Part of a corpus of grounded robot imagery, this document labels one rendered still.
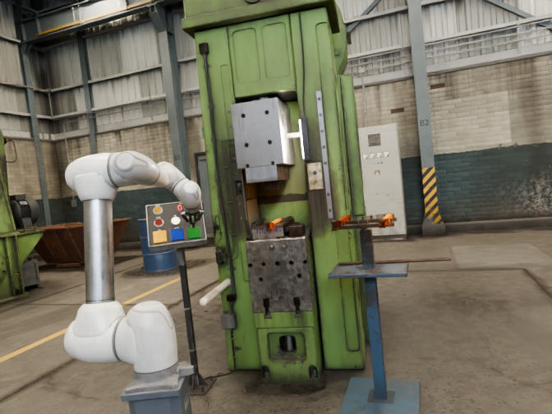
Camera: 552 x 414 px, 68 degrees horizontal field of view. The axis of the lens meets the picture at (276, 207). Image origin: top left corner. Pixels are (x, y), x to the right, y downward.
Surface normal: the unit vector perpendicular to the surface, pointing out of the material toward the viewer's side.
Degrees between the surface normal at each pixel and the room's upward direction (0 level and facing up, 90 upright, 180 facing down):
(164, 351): 90
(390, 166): 90
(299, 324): 90
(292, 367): 89
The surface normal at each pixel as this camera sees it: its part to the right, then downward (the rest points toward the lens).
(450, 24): -0.33, 0.08
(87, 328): -0.14, -0.17
